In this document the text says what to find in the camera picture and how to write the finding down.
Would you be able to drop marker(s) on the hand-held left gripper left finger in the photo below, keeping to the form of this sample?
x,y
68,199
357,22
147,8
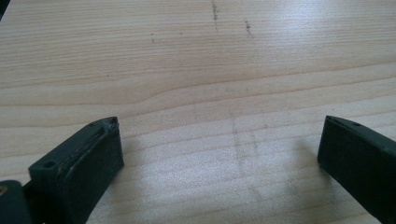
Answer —
x,y
77,174

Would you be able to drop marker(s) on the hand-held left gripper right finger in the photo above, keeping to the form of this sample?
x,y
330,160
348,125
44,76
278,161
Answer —
x,y
361,158

